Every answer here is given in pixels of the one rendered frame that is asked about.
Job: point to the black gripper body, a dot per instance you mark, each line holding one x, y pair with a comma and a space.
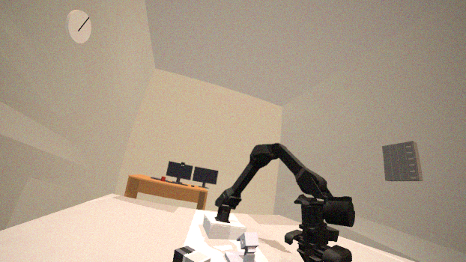
312, 237

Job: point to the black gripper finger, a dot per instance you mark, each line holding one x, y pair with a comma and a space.
305, 255
313, 258

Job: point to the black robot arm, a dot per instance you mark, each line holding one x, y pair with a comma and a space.
334, 210

